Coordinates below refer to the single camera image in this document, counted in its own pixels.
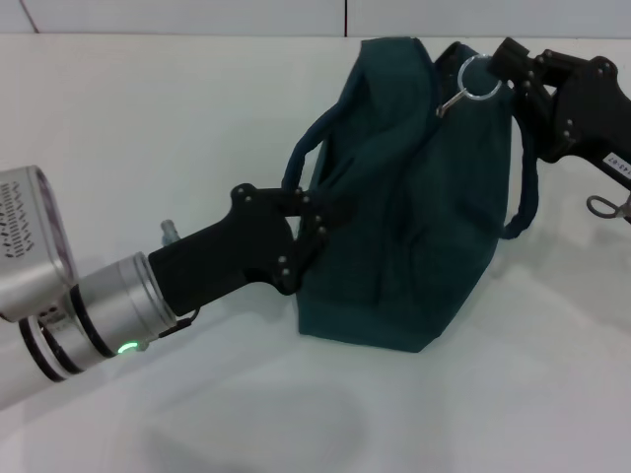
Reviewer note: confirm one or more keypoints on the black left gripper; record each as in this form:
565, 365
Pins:
222, 261

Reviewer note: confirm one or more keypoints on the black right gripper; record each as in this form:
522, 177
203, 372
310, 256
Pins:
596, 113

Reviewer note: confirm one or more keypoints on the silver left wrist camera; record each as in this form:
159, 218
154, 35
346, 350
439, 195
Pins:
29, 241

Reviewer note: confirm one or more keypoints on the silver left gripper connector stub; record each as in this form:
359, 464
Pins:
170, 231

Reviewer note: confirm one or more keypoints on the teal insulated lunch bag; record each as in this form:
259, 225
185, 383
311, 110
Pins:
419, 222

